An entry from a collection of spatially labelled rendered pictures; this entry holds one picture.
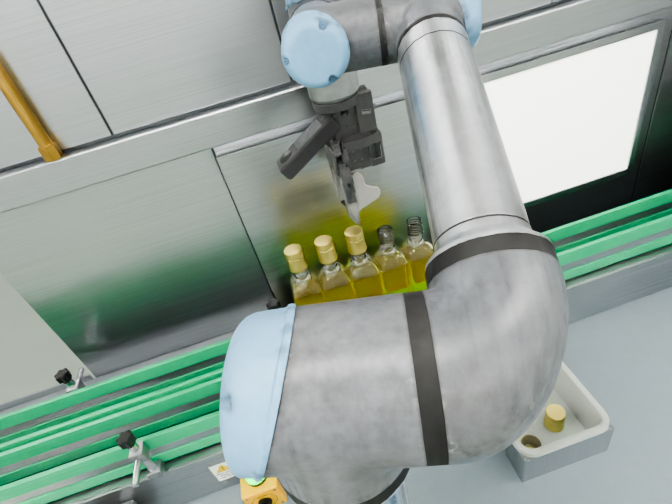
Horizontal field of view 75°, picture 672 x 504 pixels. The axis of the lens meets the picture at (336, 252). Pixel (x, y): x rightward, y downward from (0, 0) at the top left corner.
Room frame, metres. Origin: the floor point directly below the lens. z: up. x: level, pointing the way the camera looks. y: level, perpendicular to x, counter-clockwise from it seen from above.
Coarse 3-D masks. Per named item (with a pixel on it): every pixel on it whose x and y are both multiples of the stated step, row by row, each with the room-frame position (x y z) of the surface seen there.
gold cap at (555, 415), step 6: (546, 408) 0.42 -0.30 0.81; (552, 408) 0.42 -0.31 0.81; (558, 408) 0.41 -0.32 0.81; (546, 414) 0.41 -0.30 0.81; (552, 414) 0.40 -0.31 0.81; (558, 414) 0.40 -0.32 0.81; (564, 414) 0.40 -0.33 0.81; (546, 420) 0.41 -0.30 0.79; (552, 420) 0.40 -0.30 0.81; (558, 420) 0.39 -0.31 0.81; (564, 420) 0.40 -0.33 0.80; (546, 426) 0.40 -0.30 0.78; (552, 426) 0.40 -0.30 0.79; (558, 426) 0.39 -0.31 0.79
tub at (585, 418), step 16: (560, 384) 0.47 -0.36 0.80; (576, 384) 0.43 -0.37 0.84; (560, 400) 0.45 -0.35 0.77; (576, 400) 0.42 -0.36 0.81; (592, 400) 0.40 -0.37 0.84; (544, 416) 0.43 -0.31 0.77; (576, 416) 0.41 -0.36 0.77; (592, 416) 0.38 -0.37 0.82; (528, 432) 0.41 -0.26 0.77; (544, 432) 0.40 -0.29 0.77; (560, 432) 0.39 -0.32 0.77; (576, 432) 0.38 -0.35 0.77; (592, 432) 0.34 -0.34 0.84; (528, 448) 0.35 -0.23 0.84; (544, 448) 0.34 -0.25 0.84; (560, 448) 0.34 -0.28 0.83
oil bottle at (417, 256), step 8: (408, 240) 0.67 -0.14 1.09; (424, 240) 0.66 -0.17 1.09; (400, 248) 0.68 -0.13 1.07; (408, 248) 0.65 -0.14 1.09; (416, 248) 0.64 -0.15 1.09; (424, 248) 0.64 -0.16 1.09; (432, 248) 0.64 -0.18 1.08; (408, 256) 0.64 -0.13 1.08; (416, 256) 0.63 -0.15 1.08; (424, 256) 0.63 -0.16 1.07; (408, 264) 0.64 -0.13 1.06; (416, 264) 0.63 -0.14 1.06; (424, 264) 0.63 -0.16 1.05; (416, 272) 0.63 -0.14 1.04; (424, 272) 0.63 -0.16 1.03; (416, 280) 0.63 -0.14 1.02; (424, 280) 0.63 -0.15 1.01; (416, 288) 0.63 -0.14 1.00; (424, 288) 0.63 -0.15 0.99
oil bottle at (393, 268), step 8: (376, 256) 0.66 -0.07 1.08; (384, 256) 0.64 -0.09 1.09; (392, 256) 0.64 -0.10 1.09; (400, 256) 0.64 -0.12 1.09; (376, 264) 0.65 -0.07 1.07; (384, 264) 0.63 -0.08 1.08; (392, 264) 0.63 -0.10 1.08; (400, 264) 0.63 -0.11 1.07; (384, 272) 0.63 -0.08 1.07; (392, 272) 0.63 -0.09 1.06; (400, 272) 0.63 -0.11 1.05; (408, 272) 0.63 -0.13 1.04; (384, 280) 0.63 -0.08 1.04; (392, 280) 0.63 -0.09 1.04; (400, 280) 0.63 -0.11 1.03; (408, 280) 0.63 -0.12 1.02; (384, 288) 0.63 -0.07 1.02; (392, 288) 0.63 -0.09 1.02; (400, 288) 0.63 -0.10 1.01; (408, 288) 0.63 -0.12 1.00
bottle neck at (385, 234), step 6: (378, 228) 0.66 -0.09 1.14; (384, 228) 0.67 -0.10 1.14; (390, 228) 0.65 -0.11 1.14; (378, 234) 0.65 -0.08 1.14; (384, 234) 0.64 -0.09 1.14; (390, 234) 0.64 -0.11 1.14; (384, 240) 0.64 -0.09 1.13; (390, 240) 0.64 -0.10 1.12; (384, 246) 0.64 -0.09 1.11; (390, 246) 0.64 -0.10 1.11; (384, 252) 0.65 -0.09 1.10; (390, 252) 0.64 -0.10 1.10
